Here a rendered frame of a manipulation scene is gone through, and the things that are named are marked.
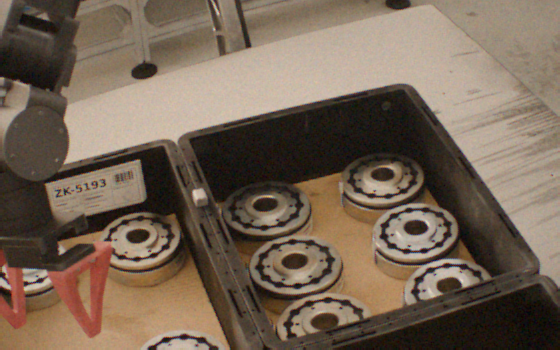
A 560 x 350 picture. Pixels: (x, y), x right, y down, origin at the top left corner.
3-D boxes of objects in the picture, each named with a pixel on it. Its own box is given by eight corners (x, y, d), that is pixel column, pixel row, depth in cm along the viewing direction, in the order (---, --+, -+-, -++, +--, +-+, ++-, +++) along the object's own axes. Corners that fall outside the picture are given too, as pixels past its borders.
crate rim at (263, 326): (176, 151, 142) (173, 135, 140) (410, 96, 147) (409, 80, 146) (271, 370, 110) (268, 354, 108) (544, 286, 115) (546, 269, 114)
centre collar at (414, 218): (388, 226, 134) (387, 222, 133) (424, 212, 135) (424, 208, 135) (407, 250, 130) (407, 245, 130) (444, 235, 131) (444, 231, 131)
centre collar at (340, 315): (297, 314, 123) (297, 310, 123) (343, 305, 123) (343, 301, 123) (306, 343, 119) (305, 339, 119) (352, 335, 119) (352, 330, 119)
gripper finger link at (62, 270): (79, 315, 99) (49, 217, 96) (137, 321, 95) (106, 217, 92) (31, 346, 93) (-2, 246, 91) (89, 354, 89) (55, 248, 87)
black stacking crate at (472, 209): (188, 216, 147) (176, 139, 140) (412, 159, 153) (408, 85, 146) (281, 429, 115) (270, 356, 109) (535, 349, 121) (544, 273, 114)
